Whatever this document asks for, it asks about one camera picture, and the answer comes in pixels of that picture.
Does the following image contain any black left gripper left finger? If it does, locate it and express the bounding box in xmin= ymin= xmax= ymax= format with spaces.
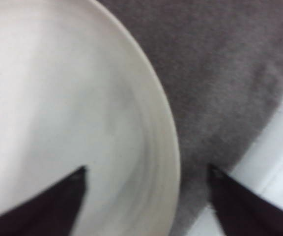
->
xmin=0 ymin=166 xmax=87 ymax=236

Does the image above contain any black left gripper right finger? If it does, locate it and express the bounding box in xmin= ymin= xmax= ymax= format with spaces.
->
xmin=210 ymin=164 xmax=283 ymax=236

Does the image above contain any white plate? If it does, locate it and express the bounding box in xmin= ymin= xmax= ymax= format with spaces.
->
xmin=0 ymin=0 xmax=181 ymax=236

